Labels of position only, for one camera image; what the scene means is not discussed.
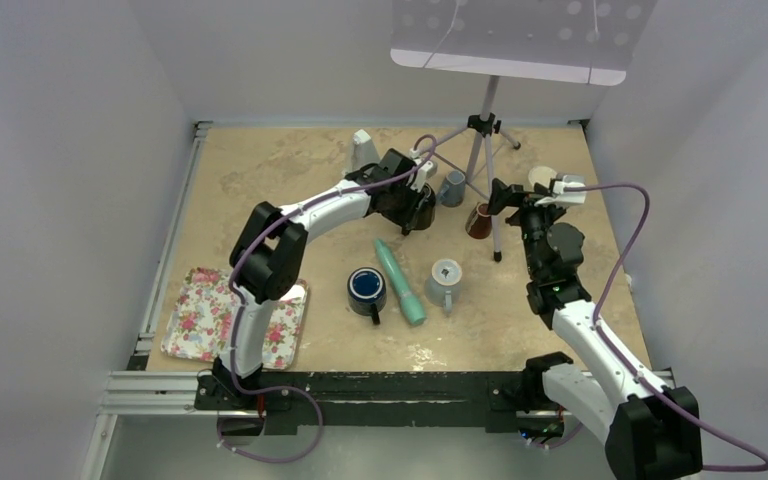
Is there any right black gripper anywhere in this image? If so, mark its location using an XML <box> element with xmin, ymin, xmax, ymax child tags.
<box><xmin>486</xmin><ymin>178</ymin><xmax>567</xmax><ymax>277</ymax></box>

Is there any dark blue mug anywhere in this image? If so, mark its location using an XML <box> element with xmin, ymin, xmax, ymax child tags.
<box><xmin>347</xmin><ymin>267</ymin><xmax>387</xmax><ymax>326</ymax></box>

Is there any light grey footed mug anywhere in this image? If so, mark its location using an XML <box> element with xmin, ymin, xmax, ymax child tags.
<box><xmin>424</xmin><ymin>258</ymin><xmax>463</xmax><ymax>316</ymax></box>

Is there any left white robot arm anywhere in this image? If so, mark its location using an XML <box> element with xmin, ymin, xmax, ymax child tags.
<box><xmin>214</xmin><ymin>149</ymin><xmax>436</xmax><ymax>409</ymax></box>

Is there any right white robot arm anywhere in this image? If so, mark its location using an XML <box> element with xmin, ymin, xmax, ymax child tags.
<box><xmin>488</xmin><ymin>175</ymin><xmax>703</xmax><ymax>479</ymax></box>

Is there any blue-grey mug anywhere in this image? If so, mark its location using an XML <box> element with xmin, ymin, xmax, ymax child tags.
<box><xmin>437</xmin><ymin>170</ymin><xmax>466</xmax><ymax>208</ymax></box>

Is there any brown striped mug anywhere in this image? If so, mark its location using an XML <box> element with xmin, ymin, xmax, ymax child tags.
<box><xmin>465</xmin><ymin>203</ymin><xmax>492</xmax><ymax>240</ymax></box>

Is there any white metronome-shaped object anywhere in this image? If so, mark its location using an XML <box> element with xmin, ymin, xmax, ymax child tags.
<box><xmin>343</xmin><ymin>129</ymin><xmax>381</xmax><ymax>175</ymax></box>

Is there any teal cylindrical bottle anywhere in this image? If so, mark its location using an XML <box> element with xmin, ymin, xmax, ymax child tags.
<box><xmin>374</xmin><ymin>238</ymin><xmax>427</xmax><ymax>326</ymax></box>

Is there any purple tripod stand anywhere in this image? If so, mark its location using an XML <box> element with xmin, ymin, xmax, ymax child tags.
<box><xmin>417</xmin><ymin>74</ymin><xmax>522</xmax><ymax>264</ymax></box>

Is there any floral tray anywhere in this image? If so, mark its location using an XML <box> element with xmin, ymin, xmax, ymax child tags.
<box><xmin>160</xmin><ymin>267</ymin><xmax>309</xmax><ymax>370</ymax></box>

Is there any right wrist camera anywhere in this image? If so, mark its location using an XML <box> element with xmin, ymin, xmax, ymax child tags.
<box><xmin>534</xmin><ymin>174</ymin><xmax>586</xmax><ymax>208</ymax></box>

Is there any cream mug black handle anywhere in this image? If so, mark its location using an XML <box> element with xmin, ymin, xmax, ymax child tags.
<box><xmin>528</xmin><ymin>165</ymin><xmax>558</xmax><ymax>196</ymax></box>

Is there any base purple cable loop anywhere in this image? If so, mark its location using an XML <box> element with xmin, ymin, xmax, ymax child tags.
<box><xmin>215</xmin><ymin>385</ymin><xmax>325</xmax><ymax>465</ymax></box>

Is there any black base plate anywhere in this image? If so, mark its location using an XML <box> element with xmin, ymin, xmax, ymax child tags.
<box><xmin>194</xmin><ymin>371</ymin><xmax>575</xmax><ymax>442</ymax></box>

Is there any aluminium frame rail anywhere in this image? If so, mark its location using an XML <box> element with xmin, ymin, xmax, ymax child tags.
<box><xmin>79</xmin><ymin>121</ymin><xmax>214</xmax><ymax>479</ymax></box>

